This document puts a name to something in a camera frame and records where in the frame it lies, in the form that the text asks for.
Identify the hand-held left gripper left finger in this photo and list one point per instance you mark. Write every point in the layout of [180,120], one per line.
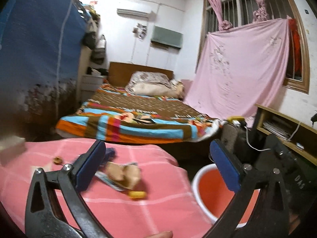
[90,168]

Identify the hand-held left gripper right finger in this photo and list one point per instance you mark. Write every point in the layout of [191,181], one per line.
[226,168]

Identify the red bucket with white rim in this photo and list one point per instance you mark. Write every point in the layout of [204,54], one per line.
[210,191]

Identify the brown paper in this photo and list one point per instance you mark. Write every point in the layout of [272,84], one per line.
[128,176]

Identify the person's left hand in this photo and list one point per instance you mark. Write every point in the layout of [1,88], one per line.
[161,235]

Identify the patterned flat wrapper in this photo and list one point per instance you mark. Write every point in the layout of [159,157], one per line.
[109,183]

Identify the small blue scrap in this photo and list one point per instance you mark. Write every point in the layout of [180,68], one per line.
[110,153]

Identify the small brown nut shell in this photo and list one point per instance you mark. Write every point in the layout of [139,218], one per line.
[58,160]

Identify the wooden desk shelf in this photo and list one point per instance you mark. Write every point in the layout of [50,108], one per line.
[307,133]

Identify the yellow power strip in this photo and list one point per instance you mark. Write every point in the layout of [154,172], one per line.
[235,119]

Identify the stack of papers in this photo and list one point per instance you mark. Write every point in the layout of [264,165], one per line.
[277,129]

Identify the small yellow wrapper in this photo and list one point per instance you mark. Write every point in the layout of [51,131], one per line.
[137,194]

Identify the pink checked tablecloth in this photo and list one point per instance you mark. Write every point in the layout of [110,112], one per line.
[148,215]

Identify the colourful striped bed blanket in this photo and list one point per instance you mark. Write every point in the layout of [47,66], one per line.
[138,106]

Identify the white box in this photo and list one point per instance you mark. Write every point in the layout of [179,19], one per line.
[11,151]

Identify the white nightstand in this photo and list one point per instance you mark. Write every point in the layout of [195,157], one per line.
[91,86]

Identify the crumpled floral quilt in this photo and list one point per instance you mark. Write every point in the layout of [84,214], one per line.
[178,86]

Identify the pink hanging sheet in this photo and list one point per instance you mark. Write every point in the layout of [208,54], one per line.
[237,74]

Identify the beige pillow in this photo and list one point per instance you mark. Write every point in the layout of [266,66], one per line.
[148,90]

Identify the dark items on nightstand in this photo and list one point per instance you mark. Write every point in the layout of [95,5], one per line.
[97,71]

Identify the wooden bed headboard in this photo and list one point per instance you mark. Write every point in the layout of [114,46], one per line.
[118,72]

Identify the floral pillow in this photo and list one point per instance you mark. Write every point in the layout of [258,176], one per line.
[148,78]

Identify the grey hanging handbag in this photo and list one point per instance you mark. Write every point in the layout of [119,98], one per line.
[99,54]

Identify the black hanging handbag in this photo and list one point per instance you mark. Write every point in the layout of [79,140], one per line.
[89,41]

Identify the red hanging garment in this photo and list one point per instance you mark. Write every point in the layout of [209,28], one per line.
[294,44]

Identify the blue fabric wardrobe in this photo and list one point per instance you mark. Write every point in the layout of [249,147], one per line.
[32,42]

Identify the clutter atop wardrobe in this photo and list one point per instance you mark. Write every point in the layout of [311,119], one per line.
[90,11]

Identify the white air conditioner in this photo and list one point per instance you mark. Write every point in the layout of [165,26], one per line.
[133,13]

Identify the pink knotted curtain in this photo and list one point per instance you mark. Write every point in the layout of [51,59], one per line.
[215,2]
[258,5]

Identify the barred window with wooden frame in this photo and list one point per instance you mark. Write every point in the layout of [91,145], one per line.
[303,54]

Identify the green covered wall unit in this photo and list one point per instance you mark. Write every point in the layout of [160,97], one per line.
[167,37]

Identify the wall photos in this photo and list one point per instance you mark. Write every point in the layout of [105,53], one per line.
[140,31]

